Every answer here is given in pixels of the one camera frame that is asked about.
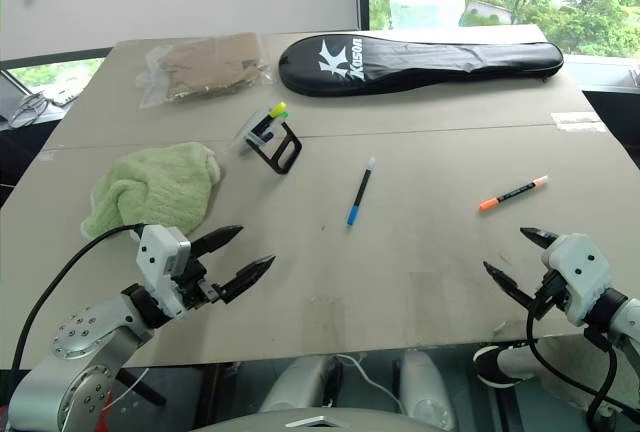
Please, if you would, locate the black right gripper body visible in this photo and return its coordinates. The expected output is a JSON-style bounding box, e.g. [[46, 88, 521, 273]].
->
[[533, 267, 570, 311]]

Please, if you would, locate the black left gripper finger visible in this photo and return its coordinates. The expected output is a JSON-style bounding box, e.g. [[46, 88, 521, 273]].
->
[[191, 224, 245, 260], [219, 254, 277, 304]]

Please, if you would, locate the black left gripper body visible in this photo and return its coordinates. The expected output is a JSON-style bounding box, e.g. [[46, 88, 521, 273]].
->
[[171, 250, 224, 311]]

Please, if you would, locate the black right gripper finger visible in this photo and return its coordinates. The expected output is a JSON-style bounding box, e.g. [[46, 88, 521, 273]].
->
[[482, 261, 538, 310], [519, 226, 558, 253]]

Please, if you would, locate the orange capped black pen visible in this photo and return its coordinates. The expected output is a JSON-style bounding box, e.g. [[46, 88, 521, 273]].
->
[[478, 175, 550, 213]]

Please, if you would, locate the blue capped black pen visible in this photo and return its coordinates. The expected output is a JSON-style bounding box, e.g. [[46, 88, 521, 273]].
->
[[346, 156, 377, 227]]

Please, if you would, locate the light green towel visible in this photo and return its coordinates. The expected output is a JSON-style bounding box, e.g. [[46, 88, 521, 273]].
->
[[80, 141, 225, 241]]

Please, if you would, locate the black and white shoe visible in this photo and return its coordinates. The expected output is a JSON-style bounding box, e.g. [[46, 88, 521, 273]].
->
[[472, 344, 535, 390]]

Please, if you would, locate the silver robot leg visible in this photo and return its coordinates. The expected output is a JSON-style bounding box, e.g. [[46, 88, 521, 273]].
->
[[258, 354, 343, 414], [398, 350, 457, 431]]

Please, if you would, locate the clear tape strip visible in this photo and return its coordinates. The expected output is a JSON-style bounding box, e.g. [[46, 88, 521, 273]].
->
[[551, 111, 607, 134]]

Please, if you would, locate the black side desk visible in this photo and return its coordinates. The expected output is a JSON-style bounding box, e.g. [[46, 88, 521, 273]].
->
[[581, 87, 640, 169]]

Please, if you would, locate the grey robot torso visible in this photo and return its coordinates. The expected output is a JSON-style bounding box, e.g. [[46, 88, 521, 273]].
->
[[192, 405, 404, 432]]

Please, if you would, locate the clear bag with brown cardboard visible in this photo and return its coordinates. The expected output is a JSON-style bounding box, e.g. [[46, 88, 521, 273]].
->
[[134, 31, 277, 110]]

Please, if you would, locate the black racket case white print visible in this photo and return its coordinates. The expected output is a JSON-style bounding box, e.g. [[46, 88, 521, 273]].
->
[[278, 33, 565, 99]]

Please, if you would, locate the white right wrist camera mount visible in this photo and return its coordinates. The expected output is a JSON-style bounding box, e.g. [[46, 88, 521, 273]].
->
[[541, 233, 614, 327]]

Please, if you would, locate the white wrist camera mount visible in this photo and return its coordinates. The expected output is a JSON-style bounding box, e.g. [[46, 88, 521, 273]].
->
[[541, 233, 614, 327], [135, 224, 192, 318]]

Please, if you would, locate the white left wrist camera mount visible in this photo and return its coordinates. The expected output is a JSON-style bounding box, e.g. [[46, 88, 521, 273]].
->
[[135, 224, 192, 318]]

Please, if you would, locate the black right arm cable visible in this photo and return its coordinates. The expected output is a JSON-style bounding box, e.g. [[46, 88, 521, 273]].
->
[[524, 290, 620, 424]]

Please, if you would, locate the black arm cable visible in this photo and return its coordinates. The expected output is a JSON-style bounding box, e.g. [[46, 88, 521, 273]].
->
[[10, 223, 147, 373], [524, 290, 620, 424]]

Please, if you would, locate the black pen holder with markers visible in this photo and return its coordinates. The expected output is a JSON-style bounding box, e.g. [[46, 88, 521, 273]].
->
[[233, 104, 304, 176]]

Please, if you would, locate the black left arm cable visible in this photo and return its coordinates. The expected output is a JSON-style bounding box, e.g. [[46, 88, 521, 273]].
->
[[10, 223, 147, 373]]

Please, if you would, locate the thin white cable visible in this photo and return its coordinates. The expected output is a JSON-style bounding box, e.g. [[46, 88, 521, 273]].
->
[[337, 353, 404, 416]]

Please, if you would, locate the grey cable bundle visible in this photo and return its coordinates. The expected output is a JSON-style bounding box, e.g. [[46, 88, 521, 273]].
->
[[6, 93, 53, 129]]

